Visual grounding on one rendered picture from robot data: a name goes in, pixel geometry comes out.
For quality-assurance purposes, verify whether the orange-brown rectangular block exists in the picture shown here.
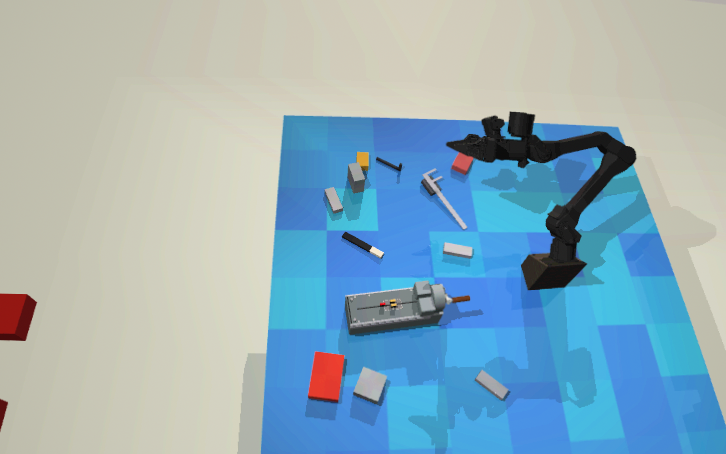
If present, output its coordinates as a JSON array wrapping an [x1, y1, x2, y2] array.
[[356, 152, 369, 171]]

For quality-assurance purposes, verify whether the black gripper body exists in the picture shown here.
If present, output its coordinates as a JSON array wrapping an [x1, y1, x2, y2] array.
[[468, 134, 510, 163]]

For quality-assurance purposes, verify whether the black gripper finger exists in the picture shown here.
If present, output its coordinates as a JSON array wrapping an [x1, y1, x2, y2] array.
[[453, 137, 485, 162], [445, 135, 471, 157]]

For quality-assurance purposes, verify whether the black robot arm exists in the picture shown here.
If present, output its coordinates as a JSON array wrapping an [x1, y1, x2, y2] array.
[[482, 112, 636, 263]]

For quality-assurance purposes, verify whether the black l-shaped rod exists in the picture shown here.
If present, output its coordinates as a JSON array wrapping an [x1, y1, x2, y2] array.
[[376, 157, 402, 171]]

